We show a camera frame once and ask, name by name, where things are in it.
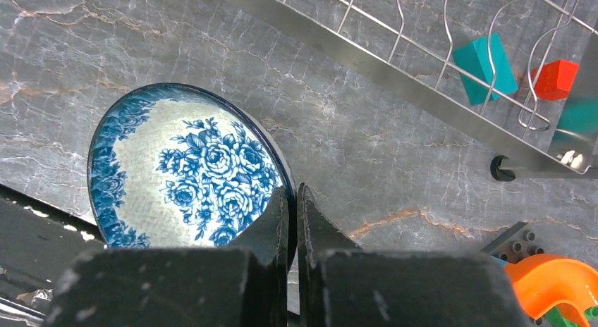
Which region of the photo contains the blue white patterned bowl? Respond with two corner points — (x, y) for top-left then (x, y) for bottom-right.
(87, 82), (296, 248)

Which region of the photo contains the orange curved tube toy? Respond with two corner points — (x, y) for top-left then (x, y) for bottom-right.
(503, 253), (597, 326)

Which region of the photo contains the steel dish rack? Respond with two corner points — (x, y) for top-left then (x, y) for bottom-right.
(225, 0), (597, 181)

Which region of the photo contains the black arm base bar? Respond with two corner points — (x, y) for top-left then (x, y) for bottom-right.
(1, 185), (105, 326)

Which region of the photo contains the grey lego plate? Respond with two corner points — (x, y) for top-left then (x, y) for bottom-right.
(481, 221), (546, 264)

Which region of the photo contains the small orange cube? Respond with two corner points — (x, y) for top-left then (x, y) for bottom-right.
(535, 60), (579, 101)

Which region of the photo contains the teal block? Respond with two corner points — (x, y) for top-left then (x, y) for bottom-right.
(452, 32), (518, 94)

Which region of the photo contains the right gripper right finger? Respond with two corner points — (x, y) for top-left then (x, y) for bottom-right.
(297, 184), (530, 326)

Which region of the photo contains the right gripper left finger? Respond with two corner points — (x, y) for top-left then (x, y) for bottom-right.
(43, 187), (290, 326)

